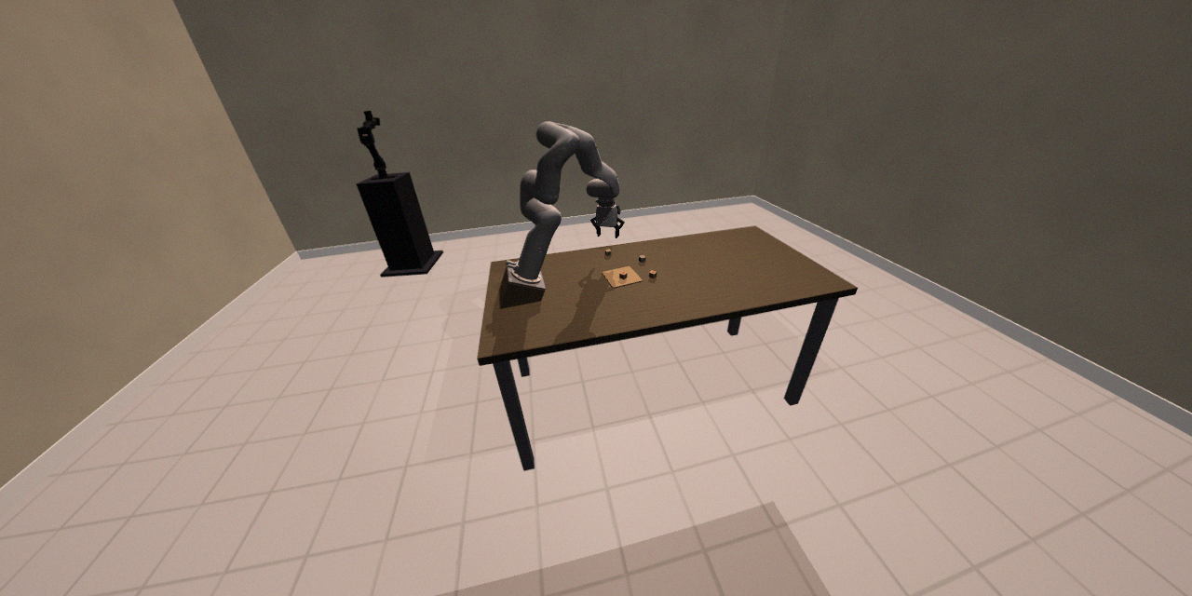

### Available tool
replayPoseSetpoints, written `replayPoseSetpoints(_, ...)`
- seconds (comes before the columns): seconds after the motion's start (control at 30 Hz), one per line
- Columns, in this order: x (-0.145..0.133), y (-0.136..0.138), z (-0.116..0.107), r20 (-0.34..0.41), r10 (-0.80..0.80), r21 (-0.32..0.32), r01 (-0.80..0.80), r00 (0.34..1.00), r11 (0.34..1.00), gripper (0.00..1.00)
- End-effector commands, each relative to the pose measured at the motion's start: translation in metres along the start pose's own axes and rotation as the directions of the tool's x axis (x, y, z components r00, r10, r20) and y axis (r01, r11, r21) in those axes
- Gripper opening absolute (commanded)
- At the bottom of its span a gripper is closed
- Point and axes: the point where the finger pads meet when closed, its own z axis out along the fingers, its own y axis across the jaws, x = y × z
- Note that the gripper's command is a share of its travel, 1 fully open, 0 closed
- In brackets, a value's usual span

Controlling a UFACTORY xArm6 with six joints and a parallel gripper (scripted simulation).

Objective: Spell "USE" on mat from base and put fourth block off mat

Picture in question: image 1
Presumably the tan flat mat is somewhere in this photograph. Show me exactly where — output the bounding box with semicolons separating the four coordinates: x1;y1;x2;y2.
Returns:
602;266;642;288

